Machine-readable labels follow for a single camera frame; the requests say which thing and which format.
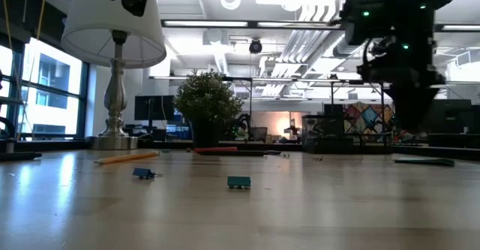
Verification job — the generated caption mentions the colourful patchwork wall hanging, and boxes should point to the colourful patchwork wall hanging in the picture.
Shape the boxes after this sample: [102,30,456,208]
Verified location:
[343,101,395,134]

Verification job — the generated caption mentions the long ceiling light bar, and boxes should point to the long ceiling light bar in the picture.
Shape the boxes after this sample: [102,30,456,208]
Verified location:
[160,19,342,29]

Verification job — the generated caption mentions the orange pencil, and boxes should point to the orange pencil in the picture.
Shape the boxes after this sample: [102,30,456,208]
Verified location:
[93,151,161,165]

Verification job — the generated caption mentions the black computer monitor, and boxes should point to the black computer monitor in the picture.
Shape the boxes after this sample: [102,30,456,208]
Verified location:
[133,95,176,122]

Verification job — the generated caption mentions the teal binder clip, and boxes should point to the teal binder clip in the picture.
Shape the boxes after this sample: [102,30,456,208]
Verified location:
[226,176,252,190]

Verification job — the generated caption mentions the large office window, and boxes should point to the large office window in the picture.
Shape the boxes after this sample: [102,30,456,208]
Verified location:
[0,35,89,140]

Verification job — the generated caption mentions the red handled scissors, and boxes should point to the red handled scissors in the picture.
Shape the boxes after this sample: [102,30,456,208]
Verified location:
[193,146,239,154]

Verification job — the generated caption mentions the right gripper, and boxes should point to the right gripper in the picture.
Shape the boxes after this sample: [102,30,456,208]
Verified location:
[355,41,447,133]

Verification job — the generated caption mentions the green potted plant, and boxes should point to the green potted plant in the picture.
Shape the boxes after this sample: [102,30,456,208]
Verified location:
[173,68,245,149]

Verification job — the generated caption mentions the blue-violet binder clip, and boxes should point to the blue-violet binder clip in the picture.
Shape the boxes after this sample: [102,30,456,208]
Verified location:
[132,167,163,180]

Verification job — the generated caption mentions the green sticky note pad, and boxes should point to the green sticky note pad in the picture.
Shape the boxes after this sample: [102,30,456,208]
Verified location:
[392,157,456,167]

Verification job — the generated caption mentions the black aluminium table frame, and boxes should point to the black aluminium table frame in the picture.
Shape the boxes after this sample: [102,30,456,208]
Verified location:
[0,139,480,163]

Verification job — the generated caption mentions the black ceiling camera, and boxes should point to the black ceiling camera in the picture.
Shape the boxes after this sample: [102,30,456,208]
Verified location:
[248,38,263,55]

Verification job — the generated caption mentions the white ring light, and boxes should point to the white ring light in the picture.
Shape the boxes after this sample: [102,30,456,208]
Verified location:
[220,0,242,11]

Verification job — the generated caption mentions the white shade silver table lamp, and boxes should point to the white shade silver table lamp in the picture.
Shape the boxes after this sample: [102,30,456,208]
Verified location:
[61,0,168,151]

